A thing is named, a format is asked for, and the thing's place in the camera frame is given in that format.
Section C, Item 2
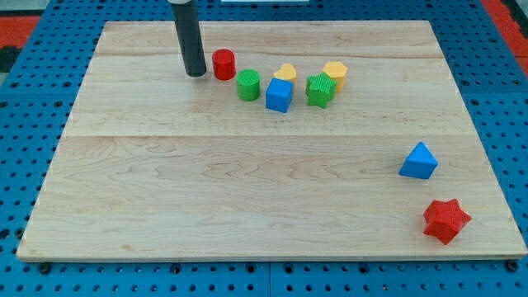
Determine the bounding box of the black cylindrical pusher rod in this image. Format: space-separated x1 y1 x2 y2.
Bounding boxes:
170 0 206 77

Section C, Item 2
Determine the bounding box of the red cylinder block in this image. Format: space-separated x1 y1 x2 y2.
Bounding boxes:
212 49 236 81

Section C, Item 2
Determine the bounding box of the green cylinder block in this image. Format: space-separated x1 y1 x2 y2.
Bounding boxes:
236 68 261 101

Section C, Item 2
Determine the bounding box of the yellow heart block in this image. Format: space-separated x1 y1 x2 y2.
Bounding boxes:
273 64 297 83

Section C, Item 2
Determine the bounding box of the blue cube block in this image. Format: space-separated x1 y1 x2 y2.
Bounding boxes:
265 78 294 113

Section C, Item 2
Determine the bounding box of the green star block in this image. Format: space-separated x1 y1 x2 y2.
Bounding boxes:
305 73 337 109

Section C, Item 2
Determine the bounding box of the yellow pentagon block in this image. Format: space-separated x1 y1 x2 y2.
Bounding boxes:
323 61 348 92

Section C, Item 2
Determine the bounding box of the light wooden board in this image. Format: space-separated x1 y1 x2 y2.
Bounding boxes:
16 21 527 262

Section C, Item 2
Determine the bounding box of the blue triangle block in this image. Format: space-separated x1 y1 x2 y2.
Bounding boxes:
398 142 438 180

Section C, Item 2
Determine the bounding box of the red star block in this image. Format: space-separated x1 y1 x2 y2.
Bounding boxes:
422 199 472 245

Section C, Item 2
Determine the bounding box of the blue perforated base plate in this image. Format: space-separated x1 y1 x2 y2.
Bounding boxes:
1 0 527 296

